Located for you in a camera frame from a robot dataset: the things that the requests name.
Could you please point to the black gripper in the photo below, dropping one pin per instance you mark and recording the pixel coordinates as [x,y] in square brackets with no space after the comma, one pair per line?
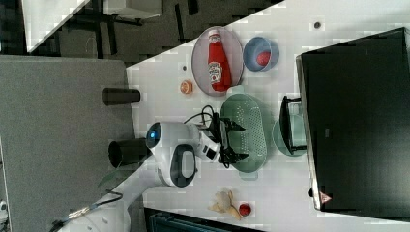
[219,129]

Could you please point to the green oval strainer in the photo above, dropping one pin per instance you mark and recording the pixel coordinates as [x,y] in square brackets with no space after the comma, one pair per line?
[251,114]

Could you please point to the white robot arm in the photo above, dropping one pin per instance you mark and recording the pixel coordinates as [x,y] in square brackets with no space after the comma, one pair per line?
[176,148]

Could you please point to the green mug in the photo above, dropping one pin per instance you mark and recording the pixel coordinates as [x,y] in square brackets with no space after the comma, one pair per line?
[289,130]

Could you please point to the peeled banana toy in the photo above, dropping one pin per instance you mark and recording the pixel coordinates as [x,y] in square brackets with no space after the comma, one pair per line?
[223,204]

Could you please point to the small red fruit toy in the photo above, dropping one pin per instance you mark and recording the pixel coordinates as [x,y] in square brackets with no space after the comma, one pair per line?
[245,209]

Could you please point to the red ketchup bottle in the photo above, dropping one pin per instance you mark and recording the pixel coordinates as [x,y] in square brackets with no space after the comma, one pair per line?
[218,65]

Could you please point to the orange slice toy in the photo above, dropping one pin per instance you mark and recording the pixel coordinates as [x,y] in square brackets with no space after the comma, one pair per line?
[186,87]

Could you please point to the small red ball in bowl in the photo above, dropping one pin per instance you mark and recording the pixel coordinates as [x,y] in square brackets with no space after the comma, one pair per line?
[263,58]

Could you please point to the blue bowl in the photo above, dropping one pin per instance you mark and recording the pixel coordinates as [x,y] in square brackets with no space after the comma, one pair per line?
[255,46]

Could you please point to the grey round plate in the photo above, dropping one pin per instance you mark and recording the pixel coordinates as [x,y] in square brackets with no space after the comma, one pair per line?
[199,59]

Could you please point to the silver toaster oven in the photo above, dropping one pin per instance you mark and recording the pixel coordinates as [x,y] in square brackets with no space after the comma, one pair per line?
[355,105]

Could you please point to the grey partition panel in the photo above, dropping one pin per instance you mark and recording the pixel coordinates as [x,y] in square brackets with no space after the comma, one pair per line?
[55,132]

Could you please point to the blue metal frame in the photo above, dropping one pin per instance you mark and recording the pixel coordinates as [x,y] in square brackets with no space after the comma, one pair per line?
[162,221]

